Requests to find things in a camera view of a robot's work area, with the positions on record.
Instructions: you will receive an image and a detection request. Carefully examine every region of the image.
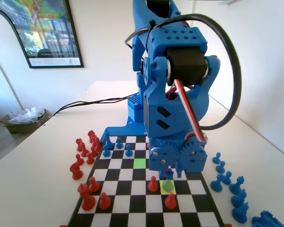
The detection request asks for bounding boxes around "clear plastic wrap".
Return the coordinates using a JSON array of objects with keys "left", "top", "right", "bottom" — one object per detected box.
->
[{"left": 7, "top": 106, "right": 45, "bottom": 125}]

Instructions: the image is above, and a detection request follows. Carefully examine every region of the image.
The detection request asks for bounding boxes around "cardboard box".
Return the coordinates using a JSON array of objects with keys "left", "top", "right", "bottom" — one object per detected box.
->
[{"left": 2, "top": 107, "right": 53, "bottom": 135}]

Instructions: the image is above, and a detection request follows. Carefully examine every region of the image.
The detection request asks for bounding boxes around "black framed poster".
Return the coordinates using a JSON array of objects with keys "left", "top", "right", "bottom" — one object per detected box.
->
[{"left": 0, "top": 0, "right": 85, "bottom": 70}]

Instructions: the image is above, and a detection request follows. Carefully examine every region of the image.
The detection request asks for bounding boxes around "blue queen chess piece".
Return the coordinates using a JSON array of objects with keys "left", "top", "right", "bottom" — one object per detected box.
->
[{"left": 161, "top": 168, "right": 175, "bottom": 192}]

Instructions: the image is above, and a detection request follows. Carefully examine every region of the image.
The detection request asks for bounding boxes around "black white chessboard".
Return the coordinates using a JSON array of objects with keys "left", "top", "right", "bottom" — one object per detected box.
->
[{"left": 67, "top": 134, "right": 225, "bottom": 227}]

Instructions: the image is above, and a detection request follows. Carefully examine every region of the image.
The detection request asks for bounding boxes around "thick black camera cable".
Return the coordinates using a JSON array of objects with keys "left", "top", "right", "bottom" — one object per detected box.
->
[{"left": 124, "top": 13, "right": 242, "bottom": 131}]

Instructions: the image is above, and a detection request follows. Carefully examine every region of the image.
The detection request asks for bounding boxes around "white red servo cable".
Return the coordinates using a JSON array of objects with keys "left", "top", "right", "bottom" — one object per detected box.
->
[{"left": 174, "top": 79, "right": 209, "bottom": 143}]

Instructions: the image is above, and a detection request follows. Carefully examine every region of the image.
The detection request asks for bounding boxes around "blue plastic chess rook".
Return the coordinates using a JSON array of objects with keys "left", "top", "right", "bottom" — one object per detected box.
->
[{"left": 251, "top": 210, "right": 284, "bottom": 227}]

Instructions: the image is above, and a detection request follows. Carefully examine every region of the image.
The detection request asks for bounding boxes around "blue king piece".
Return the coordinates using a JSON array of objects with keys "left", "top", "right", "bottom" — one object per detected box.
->
[{"left": 104, "top": 130, "right": 114, "bottom": 150}]

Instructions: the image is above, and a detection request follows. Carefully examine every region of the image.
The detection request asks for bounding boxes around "large red piece board edge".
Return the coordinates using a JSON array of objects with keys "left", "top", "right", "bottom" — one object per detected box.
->
[{"left": 77, "top": 183, "right": 96, "bottom": 211}]

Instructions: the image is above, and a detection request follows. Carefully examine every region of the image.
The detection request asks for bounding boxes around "thin black cable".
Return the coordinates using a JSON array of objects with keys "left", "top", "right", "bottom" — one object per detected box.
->
[
  {"left": 51, "top": 96, "right": 139, "bottom": 118},
  {"left": 51, "top": 94, "right": 139, "bottom": 118}
]

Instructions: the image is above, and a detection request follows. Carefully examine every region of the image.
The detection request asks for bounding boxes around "blue knight chess piece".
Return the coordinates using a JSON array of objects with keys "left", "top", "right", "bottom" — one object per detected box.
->
[
  {"left": 231, "top": 202, "right": 249, "bottom": 224},
  {"left": 231, "top": 188, "right": 247, "bottom": 209}
]

